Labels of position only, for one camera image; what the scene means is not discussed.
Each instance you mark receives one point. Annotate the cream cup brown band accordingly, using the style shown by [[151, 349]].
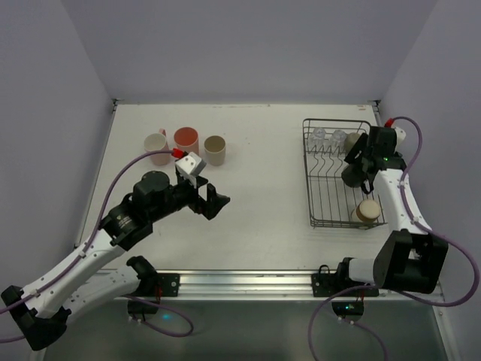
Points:
[[367, 211]]

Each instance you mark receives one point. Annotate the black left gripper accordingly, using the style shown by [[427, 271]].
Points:
[[201, 197]]

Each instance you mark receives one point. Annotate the glossy black handled mug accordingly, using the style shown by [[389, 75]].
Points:
[[354, 175]]

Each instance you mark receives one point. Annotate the glossy pink handled mug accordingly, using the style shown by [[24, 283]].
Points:
[[154, 142]]

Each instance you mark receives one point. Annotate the clear glass cup right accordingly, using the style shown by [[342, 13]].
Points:
[[337, 139]]

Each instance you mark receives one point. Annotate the clear glass cup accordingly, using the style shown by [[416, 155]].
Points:
[[337, 139], [316, 139]]

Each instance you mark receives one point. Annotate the aluminium mounting rail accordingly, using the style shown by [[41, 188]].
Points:
[[215, 286]]

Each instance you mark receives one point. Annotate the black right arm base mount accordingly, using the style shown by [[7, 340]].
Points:
[[325, 283]]

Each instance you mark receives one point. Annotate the grey-beige speckled cup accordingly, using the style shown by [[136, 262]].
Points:
[[351, 140]]

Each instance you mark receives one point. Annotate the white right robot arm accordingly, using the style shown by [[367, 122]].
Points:
[[411, 258]]

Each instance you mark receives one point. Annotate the beige cream cup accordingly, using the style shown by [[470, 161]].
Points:
[[215, 149]]

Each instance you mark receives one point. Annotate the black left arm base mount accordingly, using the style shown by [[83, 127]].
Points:
[[153, 286]]

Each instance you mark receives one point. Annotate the matte pink tumbler cup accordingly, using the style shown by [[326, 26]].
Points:
[[186, 139]]

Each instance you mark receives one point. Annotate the black wire dish rack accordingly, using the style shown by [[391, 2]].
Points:
[[330, 201]]

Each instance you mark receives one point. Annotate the clear glass cup left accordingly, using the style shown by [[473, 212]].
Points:
[[316, 139]]

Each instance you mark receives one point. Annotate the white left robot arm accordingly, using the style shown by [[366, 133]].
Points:
[[43, 309]]

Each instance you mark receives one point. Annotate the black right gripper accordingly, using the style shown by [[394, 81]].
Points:
[[362, 162]]

